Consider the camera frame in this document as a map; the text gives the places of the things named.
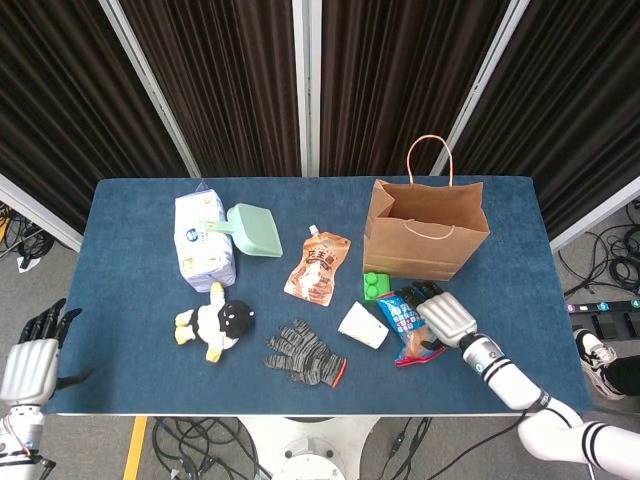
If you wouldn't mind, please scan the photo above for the grey striped knit glove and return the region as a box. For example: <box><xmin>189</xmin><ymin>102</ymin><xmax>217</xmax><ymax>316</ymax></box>
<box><xmin>263</xmin><ymin>318</ymin><xmax>348</xmax><ymax>389</ymax></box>

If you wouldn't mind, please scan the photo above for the orange spout pouch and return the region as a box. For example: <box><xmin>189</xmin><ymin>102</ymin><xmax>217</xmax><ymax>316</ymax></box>
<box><xmin>283</xmin><ymin>224</ymin><xmax>353</xmax><ymax>308</ymax></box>

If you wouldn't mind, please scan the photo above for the yellow floor tape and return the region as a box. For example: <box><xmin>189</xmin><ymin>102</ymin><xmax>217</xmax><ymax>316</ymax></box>
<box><xmin>122</xmin><ymin>417</ymin><xmax>150</xmax><ymax>480</ymax></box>

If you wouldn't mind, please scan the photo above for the black trouser leg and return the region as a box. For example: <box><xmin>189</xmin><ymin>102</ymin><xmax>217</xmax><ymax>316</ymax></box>
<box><xmin>607</xmin><ymin>355</ymin><xmax>640</xmax><ymax>399</ymax></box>

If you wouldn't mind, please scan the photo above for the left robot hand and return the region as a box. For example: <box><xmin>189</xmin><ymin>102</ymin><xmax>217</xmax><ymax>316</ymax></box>
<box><xmin>0</xmin><ymin>298</ymin><xmax>94</xmax><ymax>407</ymax></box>

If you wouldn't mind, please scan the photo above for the white partition post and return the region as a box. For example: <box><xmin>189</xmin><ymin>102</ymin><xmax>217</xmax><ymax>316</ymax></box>
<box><xmin>292</xmin><ymin>0</ymin><xmax>322</xmax><ymax>177</ymax></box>
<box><xmin>549</xmin><ymin>177</ymin><xmax>640</xmax><ymax>254</ymax></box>
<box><xmin>98</xmin><ymin>0</ymin><xmax>203</xmax><ymax>179</ymax></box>
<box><xmin>430</xmin><ymin>0</ymin><xmax>524</xmax><ymax>176</ymax></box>
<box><xmin>0</xmin><ymin>172</ymin><xmax>84</xmax><ymax>253</ymax></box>

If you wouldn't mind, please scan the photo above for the black white penguin plush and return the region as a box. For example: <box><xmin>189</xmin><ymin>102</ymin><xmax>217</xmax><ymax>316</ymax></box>
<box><xmin>173</xmin><ymin>282</ymin><xmax>257</xmax><ymax>364</ymax></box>

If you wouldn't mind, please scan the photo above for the black cable with inline switch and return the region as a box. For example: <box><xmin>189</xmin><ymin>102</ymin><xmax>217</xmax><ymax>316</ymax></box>
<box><xmin>387</xmin><ymin>417</ymin><xmax>434</xmax><ymax>480</ymax></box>

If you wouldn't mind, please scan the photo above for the green toy building block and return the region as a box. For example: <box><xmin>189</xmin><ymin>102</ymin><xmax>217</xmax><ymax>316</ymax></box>
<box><xmin>363</xmin><ymin>271</ymin><xmax>392</xmax><ymax>304</ymax></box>

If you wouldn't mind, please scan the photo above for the mint green plastic scoop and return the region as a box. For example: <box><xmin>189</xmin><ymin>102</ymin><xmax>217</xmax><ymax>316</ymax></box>
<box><xmin>198</xmin><ymin>202</ymin><xmax>285</xmax><ymax>260</ymax></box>

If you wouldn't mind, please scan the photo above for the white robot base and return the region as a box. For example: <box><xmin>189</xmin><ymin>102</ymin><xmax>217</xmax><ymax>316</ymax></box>
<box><xmin>239</xmin><ymin>417</ymin><xmax>381</xmax><ymax>480</ymax></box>

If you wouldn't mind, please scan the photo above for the dark pleated partition panel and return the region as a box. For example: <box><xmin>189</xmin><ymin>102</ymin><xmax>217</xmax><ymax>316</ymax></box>
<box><xmin>119</xmin><ymin>0</ymin><xmax>302</xmax><ymax>179</ymax></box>
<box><xmin>444</xmin><ymin>0</ymin><xmax>640</xmax><ymax>239</ymax></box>
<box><xmin>0</xmin><ymin>0</ymin><xmax>194</xmax><ymax>234</ymax></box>
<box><xmin>319</xmin><ymin>0</ymin><xmax>512</xmax><ymax>177</ymax></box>

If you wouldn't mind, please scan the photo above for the brown paper bag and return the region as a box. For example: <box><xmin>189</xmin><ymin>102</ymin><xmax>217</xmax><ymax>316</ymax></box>
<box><xmin>363</xmin><ymin>134</ymin><xmax>491</xmax><ymax>282</ymax></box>

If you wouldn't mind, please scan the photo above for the pale purple tissue pack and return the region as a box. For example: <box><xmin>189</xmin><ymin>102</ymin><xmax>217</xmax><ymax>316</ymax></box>
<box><xmin>173</xmin><ymin>180</ymin><xmax>238</xmax><ymax>294</ymax></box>

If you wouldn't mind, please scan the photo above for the white paper cup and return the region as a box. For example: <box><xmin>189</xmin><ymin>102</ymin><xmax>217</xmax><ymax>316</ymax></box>
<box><xmin>337</xmin><ymin>300</ymin><xmax>390</xmax><ymax>350</ymax></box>

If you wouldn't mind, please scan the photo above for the black cable bundle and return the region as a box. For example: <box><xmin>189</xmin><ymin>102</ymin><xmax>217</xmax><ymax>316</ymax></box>
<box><xmin>149</xmin><ymin>416</ymin><xmax>274</xmax><ymax>480</ymax></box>
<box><xmin>558</xmin><ymin>199</ymin><xmax>640</xmax><ymax>297</ymax></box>
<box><xmin>0</xmin><ymin>199</ymin><xmax>56</xmax><ymax>264</ymax></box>

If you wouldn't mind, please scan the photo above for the white table frame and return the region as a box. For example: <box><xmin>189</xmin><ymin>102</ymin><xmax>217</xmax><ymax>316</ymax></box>
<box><xmin>47</xmin><ymin>410</ymin><xmax>526</xmax><ymax>419</ymax></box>

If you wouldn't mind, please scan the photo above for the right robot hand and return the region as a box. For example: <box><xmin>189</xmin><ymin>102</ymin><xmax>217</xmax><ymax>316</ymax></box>
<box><xmin>397</xmin><ymin>281</ymin><xmax>479</xmax><ymax>351</ymax></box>

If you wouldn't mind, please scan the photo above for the blue snack bag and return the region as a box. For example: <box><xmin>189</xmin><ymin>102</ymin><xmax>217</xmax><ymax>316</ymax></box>
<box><xmin>374</xmin><ymin>292</ymin><xmax>448</xmax><ymax>369</ymax></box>

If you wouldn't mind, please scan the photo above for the white sneaker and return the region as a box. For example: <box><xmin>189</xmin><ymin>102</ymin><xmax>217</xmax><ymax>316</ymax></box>
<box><xmin>573</xmin><ymin>327</ymin><xmax>624</xmax><ymax>401</ymax></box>

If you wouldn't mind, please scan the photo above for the blue table mat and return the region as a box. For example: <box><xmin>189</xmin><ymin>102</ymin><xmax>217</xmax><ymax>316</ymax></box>
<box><xmin>42</xmin><ymin>174</ymin><xmax>594</xmax><ymax>416</ymax></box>

